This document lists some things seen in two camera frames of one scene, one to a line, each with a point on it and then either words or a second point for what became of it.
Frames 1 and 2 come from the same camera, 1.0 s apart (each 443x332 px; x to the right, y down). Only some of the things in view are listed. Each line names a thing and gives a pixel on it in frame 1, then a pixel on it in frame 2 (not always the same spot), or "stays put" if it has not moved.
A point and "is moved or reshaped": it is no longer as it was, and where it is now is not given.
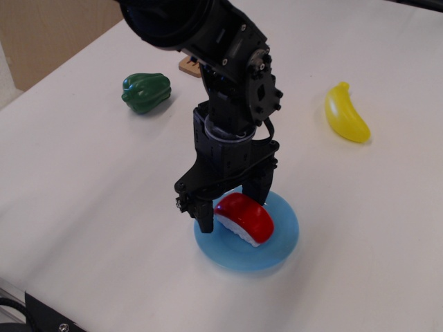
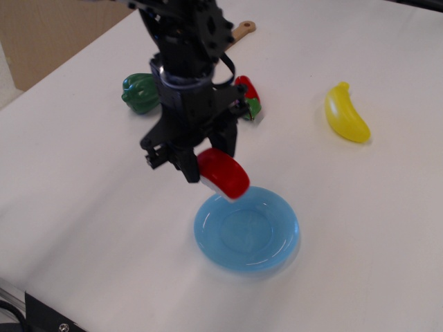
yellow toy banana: [345, 115] stays put
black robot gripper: [219, 164] to [192, 108]
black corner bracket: [39, 317] stays put
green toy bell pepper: [144, 93] stays put
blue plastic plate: [223, 249] stays put
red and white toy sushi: [250, 221] is moved or reshaped
